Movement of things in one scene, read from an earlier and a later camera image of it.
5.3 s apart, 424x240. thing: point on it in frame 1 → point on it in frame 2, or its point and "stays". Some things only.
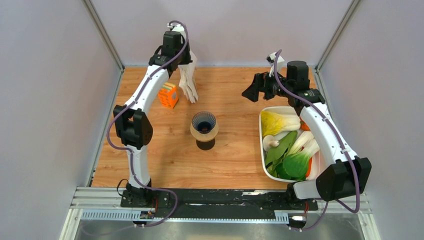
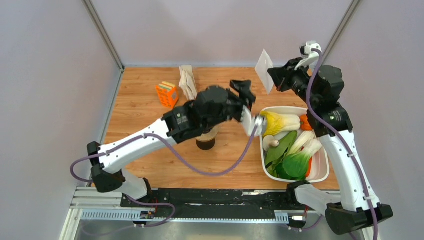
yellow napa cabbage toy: x=272 y=123 stays
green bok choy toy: x=289 y=158 stays
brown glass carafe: x=205 y=145 stays
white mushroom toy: x=268 y=141 stays
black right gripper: x=252 y=92 → x=281 y=75
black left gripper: x=188 y=59 → x=246 y=96
